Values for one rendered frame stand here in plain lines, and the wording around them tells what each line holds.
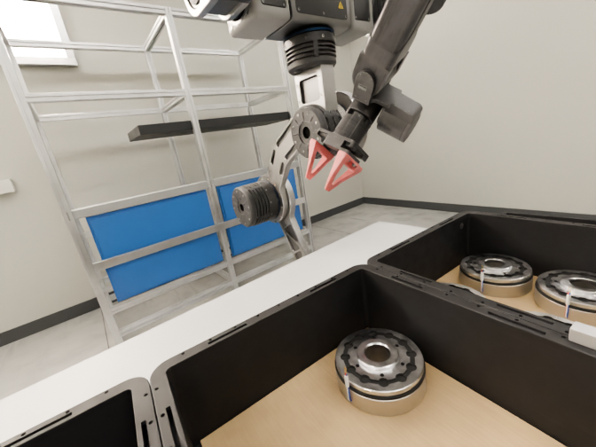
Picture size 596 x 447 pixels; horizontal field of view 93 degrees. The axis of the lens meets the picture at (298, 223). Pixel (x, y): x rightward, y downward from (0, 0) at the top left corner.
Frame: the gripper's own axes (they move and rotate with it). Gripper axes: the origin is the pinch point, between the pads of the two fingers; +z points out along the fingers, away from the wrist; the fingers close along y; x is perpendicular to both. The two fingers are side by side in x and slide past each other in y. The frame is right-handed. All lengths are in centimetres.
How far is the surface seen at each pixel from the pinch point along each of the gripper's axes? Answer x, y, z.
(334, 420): -11.3, 32.0, 21.8
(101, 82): -8, -254, 20
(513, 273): 15.1, 33.3, -3.8
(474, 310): -7.6, 35.4, 3.9
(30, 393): -23, -16, 70
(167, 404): -27.2, 25.4, 23.8
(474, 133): 262, -98, -141
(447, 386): -2.7, 37.0, 12.8
